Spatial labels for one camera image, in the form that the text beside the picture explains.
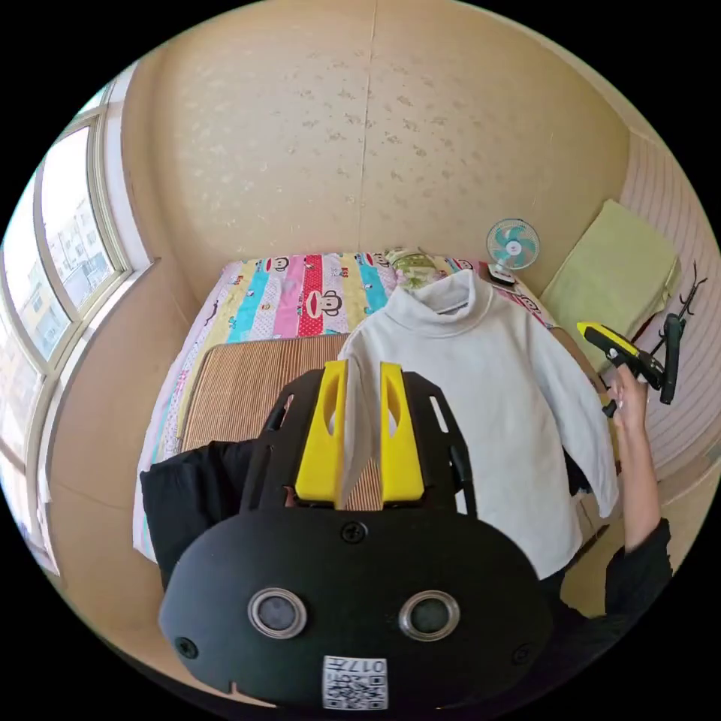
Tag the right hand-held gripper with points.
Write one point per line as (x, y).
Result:
(642, 367)

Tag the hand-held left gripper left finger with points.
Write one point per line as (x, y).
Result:
(321, 462)

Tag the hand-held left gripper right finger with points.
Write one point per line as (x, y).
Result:
(401, 467)

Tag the white long sleeve turtleneck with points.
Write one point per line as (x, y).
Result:
(495, 394)

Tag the person's right forearm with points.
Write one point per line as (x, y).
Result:
(639, 479)

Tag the person's right hand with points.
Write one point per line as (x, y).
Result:
(631, 400)

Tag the yellow-green folded blanket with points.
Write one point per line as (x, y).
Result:
(611, 276)

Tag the black coat hook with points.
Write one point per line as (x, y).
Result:
(692, 293)

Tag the bed with printed sheet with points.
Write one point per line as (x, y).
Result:
(242, 383)

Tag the black garment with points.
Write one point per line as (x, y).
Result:
(197, 495)

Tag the small teal fan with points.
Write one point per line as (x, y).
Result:
(512, 243)

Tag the green floral pillow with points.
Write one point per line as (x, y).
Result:
(414, 267)

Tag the person's body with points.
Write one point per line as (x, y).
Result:
(580, 648)

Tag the window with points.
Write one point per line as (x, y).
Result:
(79, 236)

